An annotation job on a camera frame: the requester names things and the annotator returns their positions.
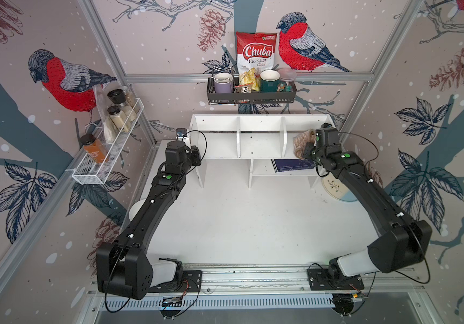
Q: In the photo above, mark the green mug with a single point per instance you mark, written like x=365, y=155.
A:
x=271, y=82

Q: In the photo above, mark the white bowl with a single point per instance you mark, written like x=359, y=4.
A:
x=135, y=209

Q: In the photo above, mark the cream and blue plate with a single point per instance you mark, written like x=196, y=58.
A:
x=337, y=189

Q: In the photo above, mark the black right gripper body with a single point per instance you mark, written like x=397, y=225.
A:
x=312, y=152

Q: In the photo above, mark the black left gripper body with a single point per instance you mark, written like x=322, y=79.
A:
x=193, y=159

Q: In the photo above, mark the red Chuba chips bag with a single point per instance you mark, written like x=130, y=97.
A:
x=255, y=50

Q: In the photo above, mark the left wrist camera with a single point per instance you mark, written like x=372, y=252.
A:
x=181, y=134

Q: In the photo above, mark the white wire wall rack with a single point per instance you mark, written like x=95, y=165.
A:
x=90, y=172

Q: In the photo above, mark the black wall basket shelf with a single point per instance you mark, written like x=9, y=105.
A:
x=254, y=97

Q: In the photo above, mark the pink lidded jar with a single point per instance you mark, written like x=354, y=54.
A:
x=288, y=76

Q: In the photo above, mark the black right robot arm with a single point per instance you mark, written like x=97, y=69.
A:
x=402, y=241

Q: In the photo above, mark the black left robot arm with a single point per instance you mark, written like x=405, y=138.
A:
x=123, y=267

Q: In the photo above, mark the aluminium mounting rail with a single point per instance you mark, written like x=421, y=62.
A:
x=279, y=279

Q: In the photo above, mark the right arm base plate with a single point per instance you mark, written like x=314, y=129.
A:
x=333, y=279

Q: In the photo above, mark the dark blue book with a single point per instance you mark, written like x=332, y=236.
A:
x=283, y=165

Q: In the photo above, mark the black lid spice jar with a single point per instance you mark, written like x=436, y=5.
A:
x=119, y=119
x=119, y=98

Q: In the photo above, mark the lilac mug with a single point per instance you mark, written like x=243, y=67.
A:
x=223, y=83

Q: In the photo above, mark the clear plastic bag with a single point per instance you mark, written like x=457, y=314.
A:
x=108, y=128

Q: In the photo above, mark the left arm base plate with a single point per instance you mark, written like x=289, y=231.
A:
x=188, y=281

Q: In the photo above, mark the orange spice jar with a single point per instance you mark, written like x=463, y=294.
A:
x=94, y=148

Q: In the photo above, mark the white wooden bookshelf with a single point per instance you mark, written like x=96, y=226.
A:
x=257, y=139

